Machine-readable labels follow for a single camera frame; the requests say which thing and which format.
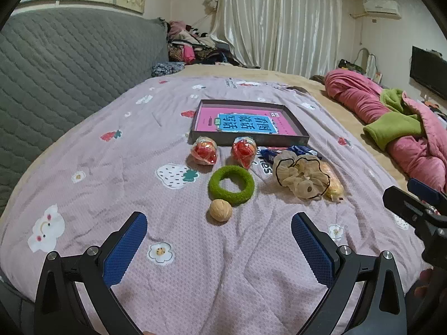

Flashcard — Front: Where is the walnut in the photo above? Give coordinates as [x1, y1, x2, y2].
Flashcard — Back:
[210, 199, 233, 222]

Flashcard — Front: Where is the shallow dark cardboard box tray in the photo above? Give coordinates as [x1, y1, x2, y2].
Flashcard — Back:
[189, 99, 310, 146]

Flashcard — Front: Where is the red and blue toy egg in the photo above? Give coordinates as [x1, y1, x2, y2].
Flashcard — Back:
[232, 137, 258, 170]
[191, 137, 218, 166]

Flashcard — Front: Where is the pink printed blanket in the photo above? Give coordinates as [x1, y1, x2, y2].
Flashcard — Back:
[0, 75, 420, 335]

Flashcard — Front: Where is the white curtain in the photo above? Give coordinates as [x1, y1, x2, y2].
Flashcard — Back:
[210, 0, 343, 77]

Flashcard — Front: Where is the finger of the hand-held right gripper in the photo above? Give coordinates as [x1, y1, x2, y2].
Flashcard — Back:
[408, 178, 444, 206]
[382, 186, 437, 231]

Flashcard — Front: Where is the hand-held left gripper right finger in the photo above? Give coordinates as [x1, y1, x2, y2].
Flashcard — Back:
[291, 212, 407, 335]

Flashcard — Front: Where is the black bag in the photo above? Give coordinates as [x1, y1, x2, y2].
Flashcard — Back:
[338, 59, 364, 74]

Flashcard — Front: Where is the green fuzzy ring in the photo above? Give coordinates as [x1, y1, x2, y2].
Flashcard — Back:
[208, 165, 255, 206]

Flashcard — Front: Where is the beige bed sheet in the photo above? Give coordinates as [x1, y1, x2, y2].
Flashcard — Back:
[183, 64, 411, 191]

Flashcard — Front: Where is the blue patterned cloth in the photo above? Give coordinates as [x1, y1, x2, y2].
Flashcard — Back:
[152, 62, 185, 77]

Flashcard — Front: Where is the black television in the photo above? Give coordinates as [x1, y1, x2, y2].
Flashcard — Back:
[409, 46, 447, 100]

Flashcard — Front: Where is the pile of clothes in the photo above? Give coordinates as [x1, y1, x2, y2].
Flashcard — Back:
[167, 19, 245, 66]

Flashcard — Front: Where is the grey quilted headboard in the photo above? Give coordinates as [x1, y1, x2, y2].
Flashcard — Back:
[0, 7, 170, 213]

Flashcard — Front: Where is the green fleece blanket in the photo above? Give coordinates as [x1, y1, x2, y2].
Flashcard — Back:
[363, 89, 427, 151]

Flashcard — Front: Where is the white chair back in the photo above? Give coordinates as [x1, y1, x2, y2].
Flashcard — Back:
[356, 47, 378, 74]

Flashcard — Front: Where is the white air conditioner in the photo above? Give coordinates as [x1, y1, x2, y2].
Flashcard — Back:
[363, 0, 401, 20]

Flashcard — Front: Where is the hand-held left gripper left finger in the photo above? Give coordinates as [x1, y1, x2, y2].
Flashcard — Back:
[35, 211, 149, 335]

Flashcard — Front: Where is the beige sheer scrunchie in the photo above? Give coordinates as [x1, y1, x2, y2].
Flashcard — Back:
[272, 151, 331, 201]

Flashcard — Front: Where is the pink comforter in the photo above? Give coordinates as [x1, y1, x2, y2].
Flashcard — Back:
[325, 69, 447, 192]

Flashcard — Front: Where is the yellow wafer packet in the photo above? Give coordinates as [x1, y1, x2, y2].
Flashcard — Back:
[319, 161, 344, 201]

